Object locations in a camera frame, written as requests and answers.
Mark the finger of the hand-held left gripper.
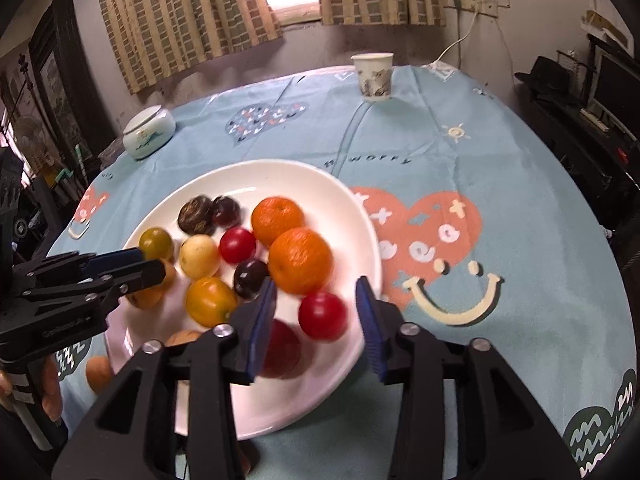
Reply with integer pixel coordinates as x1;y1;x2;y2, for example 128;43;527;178
11;246;147;289
20;258;167;312

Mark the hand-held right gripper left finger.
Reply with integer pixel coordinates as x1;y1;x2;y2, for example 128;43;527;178
50;276;279;480

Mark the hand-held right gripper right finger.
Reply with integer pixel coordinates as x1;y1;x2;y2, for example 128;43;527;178
355;275;591;480

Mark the small yellow-orange fruit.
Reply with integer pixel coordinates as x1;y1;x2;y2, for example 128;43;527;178
125;259;177;310

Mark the large dark red fruit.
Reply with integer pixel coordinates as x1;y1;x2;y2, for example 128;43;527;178
260;319;302;380

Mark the dark purple plum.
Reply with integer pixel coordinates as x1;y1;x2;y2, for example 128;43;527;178
212;196;241;227
233;259;271;299

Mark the red round fruit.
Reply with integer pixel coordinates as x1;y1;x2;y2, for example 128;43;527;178
219;226;257;265
298;292;348;341

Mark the pale tan round fruit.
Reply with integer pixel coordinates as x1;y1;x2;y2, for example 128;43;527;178
179;235;221;280

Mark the large orange tangerine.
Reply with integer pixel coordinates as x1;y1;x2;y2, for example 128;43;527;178
268;227;334;296

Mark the brown tan round fruit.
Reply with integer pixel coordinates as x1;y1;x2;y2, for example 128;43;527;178
165;330;203;348
85;355;115;393

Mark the white round plate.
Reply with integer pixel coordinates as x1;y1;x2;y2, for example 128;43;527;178
104;158;383;442

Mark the person's left hand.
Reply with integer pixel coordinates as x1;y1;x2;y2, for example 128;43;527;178
0;355;63;423

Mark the green-yellow round fruit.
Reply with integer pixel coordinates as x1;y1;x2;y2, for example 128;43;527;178
138;227;175;261

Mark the yellow round fruit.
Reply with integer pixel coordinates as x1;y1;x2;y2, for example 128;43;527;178
185;276;239;327

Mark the dark brown wrinkled fruit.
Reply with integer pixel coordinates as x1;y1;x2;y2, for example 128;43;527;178
177;195;217;236

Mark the white ceramic lidded jar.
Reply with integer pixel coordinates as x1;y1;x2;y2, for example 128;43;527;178
123;105;176;161

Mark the white standing fan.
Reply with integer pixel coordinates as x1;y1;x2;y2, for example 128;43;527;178
10;115;51;171

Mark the dark framed picture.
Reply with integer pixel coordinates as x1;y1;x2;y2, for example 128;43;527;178
27;0;116;171

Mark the printed paper cup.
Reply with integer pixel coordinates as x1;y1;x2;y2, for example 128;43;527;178
350;52;394;104

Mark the wide striped checked curtain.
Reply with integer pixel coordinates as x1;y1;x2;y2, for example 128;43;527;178
94;0;283;96

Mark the black side cabinet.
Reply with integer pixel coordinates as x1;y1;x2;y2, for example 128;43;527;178
525;95;640;241

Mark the black hat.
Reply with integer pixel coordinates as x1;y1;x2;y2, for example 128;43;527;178
514;56;573;101

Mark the black monitor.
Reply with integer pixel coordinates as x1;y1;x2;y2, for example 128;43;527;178
590;42;640;131

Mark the white power cable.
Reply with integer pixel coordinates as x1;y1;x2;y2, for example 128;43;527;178
425;10;478;68

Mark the wall power strip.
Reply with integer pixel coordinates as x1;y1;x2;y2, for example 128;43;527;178
452;0;499;16

